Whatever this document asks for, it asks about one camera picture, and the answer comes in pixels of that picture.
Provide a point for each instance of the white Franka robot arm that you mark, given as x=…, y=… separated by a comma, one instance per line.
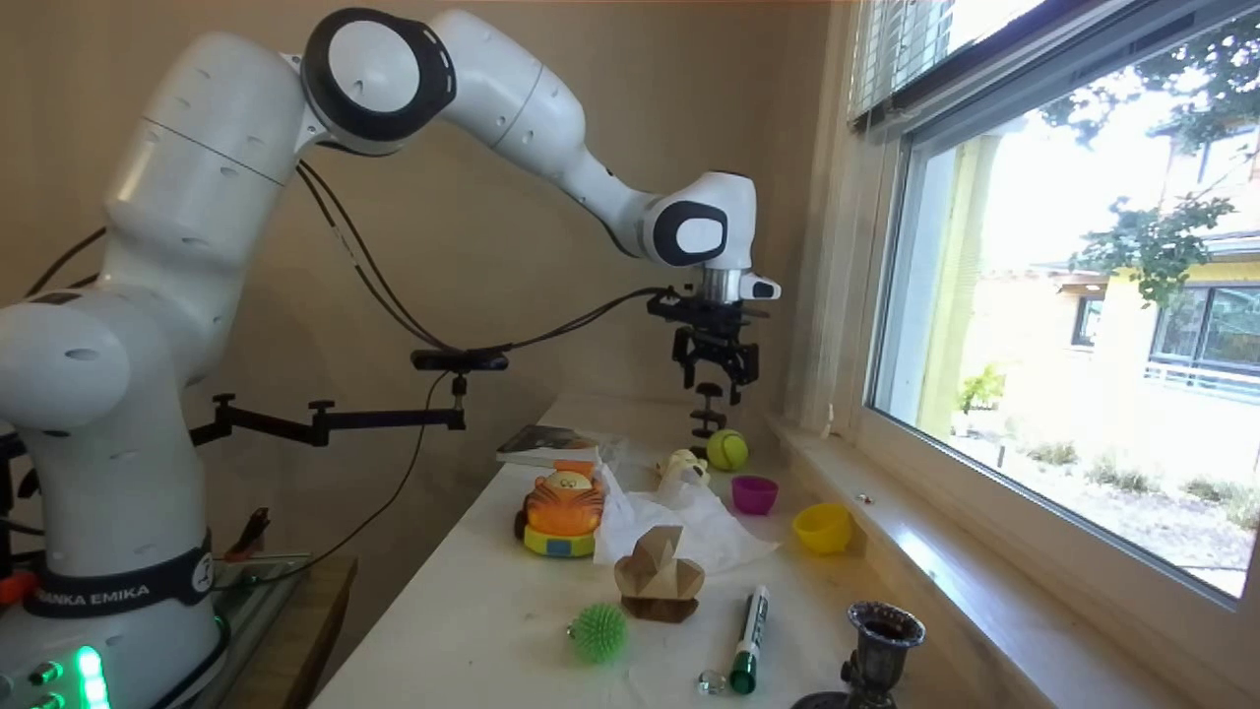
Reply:
x=183, y=262

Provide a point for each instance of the wooden table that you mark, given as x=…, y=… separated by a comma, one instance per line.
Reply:
x=295, y=644

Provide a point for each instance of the yellow green tennis ball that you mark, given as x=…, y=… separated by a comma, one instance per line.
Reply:
x=729, y=450

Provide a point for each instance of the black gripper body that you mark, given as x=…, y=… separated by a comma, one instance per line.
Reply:
x=718, y=330

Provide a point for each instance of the green fuzzy ball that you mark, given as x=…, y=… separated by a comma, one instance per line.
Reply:
x=600, y=631

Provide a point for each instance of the yellow white plush toy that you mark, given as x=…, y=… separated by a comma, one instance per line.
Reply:
x=683, y=471

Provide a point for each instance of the yellow plastic bowl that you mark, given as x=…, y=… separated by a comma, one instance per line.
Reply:
x=824, y=530

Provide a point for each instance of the orange yellow toy car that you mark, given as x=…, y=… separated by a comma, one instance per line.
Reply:
x=566, y=515

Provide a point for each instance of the metal robot mounting plate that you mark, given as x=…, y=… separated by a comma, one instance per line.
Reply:
x=257, y=594

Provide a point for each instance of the window blind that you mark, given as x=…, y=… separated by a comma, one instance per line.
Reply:
x=919, y=54

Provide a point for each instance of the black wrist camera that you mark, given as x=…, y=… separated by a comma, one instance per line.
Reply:
x=669, y=309

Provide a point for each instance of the black stereo camera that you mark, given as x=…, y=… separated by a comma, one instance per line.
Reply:
x=458, y=359

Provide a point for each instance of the magenta plastic cup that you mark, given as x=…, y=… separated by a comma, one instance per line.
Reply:
x=755, y=496

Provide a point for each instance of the wooden block toy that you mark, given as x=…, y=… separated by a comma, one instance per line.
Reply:
x=656, y=577

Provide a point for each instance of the white framed glass window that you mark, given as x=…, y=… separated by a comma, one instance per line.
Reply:
x=1087, y=330

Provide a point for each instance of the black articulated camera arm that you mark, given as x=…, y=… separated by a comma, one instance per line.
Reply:
x=330, y=421

